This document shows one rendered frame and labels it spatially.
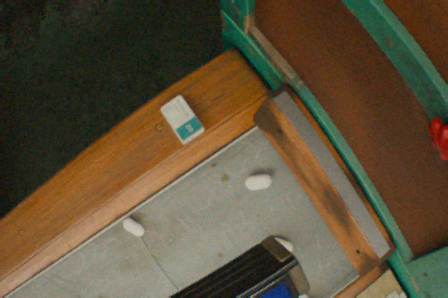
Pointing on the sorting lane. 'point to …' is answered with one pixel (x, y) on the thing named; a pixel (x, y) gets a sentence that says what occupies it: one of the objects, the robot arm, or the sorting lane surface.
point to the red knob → (439, 136)
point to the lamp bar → (253, 276)
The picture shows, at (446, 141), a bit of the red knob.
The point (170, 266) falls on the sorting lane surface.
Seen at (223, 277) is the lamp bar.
